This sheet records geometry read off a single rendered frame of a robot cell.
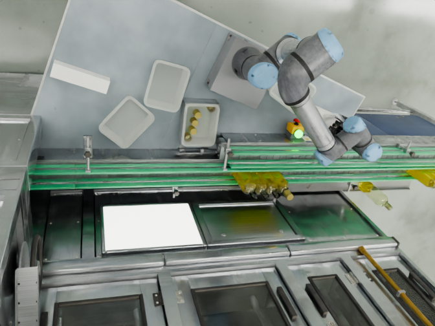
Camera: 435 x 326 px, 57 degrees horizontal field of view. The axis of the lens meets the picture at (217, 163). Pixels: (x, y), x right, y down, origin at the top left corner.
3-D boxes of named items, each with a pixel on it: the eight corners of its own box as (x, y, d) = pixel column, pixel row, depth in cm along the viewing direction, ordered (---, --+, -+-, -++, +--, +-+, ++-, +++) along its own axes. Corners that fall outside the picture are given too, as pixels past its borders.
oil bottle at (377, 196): (357, 187, 240) (384, 213, 217) (359, 180, 237) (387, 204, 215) (366, 187, 241) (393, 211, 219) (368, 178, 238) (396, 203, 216)
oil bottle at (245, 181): (231, 174, 211) (245, 196, 193) (233, 165, 208) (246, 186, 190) (241, 174, 212) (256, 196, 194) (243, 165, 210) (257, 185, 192)
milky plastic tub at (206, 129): (177, 139, 207) (180, 146, 199) (182, 97, 197) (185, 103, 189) (210, 140, 212) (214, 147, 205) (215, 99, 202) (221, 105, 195)
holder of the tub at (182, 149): (177, 148, 210) (180, 154, 203) (182, 97, 197) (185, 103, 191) (208, 148, 215) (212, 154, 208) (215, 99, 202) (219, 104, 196)
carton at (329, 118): (312, 103, 184) (318, 108, 179) (349, 121, 194) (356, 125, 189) (305, 115, 186) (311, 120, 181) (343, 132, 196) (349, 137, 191)
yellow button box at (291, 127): (284, 133, 223) (290, 138, 217) (287, 120, 220) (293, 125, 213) (296, 133, 225) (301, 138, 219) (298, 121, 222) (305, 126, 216)
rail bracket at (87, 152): (83, 154, 194) (81, 177, 175) (82, 121, 186) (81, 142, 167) (93, 154, 195) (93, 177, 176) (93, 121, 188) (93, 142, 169)
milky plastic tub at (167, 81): (140, 99, 193) (142, 105, 186) (152, 54, 185) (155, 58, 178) (175, 107, 200) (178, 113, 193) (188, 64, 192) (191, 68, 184)
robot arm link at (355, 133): (340, 137, 149) (352, 156, 155) (366, 118, 148) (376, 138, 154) (330, 129, 156) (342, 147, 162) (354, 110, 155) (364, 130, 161)
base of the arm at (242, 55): (239, 41, 181) (246, 46, 173) (267, 52, 187) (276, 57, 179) (226, 74, 187) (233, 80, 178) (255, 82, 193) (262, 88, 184)
